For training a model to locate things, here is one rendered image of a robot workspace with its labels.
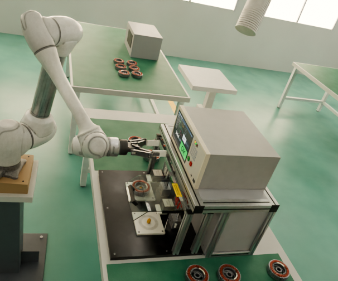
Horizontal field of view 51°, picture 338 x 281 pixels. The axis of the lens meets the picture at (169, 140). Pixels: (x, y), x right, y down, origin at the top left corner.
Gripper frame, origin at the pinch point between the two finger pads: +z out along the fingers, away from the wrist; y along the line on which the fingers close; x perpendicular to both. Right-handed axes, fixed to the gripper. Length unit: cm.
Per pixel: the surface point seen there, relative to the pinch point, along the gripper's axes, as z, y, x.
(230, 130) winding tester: 34.7, 0.4, 11.0
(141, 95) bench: 22, -156, -10
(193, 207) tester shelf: 11.0, 26.5, -17.4
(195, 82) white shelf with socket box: 43, -80, 20
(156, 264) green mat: -1, 21, -51
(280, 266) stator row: 65, 27, -54
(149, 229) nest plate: -1.3, 3.6, -43.6
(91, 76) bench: -23, -177, 0
